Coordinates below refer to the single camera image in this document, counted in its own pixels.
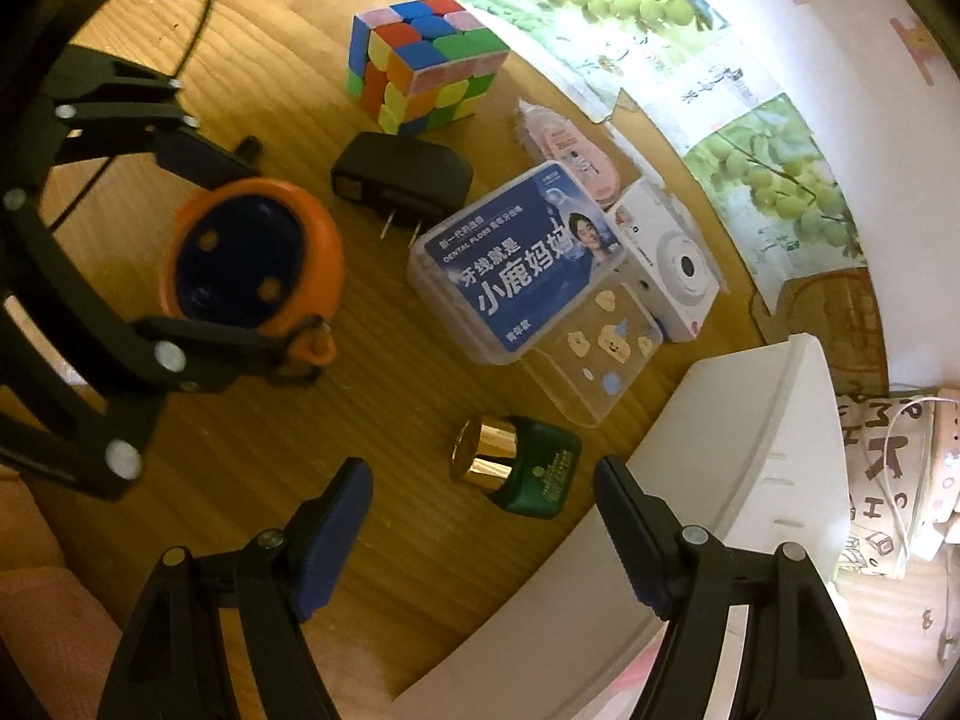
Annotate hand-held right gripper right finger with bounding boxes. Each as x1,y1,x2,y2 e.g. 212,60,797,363
592,454,878,720

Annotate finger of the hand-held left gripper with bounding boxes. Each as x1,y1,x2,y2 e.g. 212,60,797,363
30,41,262,192
0,187,335,503

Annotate printed canvas bag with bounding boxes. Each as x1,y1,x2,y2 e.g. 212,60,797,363
836,390,960,578

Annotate white plastic bin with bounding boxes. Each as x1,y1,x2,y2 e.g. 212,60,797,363
390,334,856,720

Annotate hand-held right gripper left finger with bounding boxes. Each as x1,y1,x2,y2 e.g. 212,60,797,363
96,456,374,720

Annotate orange and blue round toy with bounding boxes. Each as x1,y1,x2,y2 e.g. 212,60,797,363
160,178,346,385

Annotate clear phone case with stickers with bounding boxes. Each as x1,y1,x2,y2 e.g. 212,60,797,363
521,277,665,428

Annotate green bottle with gold cap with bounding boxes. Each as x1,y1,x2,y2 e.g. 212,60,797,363
448,414,583,517

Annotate blue label floss box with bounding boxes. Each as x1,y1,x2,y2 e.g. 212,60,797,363
407,161,627,366

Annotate white compact camera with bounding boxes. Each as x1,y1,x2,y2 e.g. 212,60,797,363
607,180,722,344

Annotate white cable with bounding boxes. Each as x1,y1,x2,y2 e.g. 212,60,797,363
881,394,960,563

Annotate brown cardboard sheet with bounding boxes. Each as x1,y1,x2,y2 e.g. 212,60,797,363
754,270,890,391

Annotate colourful puzzle cube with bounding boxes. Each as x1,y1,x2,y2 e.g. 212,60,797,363
345,0,511,137

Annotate black charger plug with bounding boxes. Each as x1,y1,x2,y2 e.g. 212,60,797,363
331,132,475,245

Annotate person's pink clothing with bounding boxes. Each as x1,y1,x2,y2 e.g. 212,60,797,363
0,457,125,720

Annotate pink correction tape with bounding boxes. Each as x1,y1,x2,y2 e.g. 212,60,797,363
514,97,622,205

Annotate yellow bear wall clip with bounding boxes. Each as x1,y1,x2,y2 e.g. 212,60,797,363
889,15,938,83

